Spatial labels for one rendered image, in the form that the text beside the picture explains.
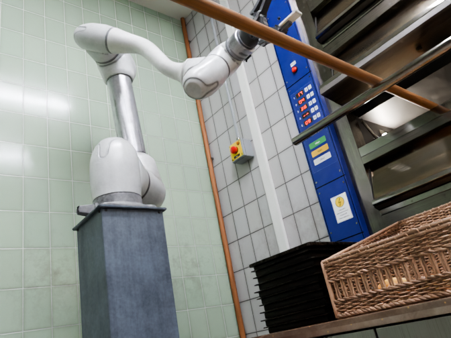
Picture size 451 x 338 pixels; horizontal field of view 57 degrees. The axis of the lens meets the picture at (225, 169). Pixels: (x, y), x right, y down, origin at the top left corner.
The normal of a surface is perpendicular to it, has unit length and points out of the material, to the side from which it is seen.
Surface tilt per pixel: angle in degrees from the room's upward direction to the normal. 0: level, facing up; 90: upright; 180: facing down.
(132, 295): 90
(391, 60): 170
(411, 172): 70
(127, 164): 88
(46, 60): 90
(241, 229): 90
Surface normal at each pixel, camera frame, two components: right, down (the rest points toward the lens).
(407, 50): 0.05, 0.87
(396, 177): -0.79, -0.41
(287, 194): -0.77, -0.11
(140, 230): 0.60, -0.41
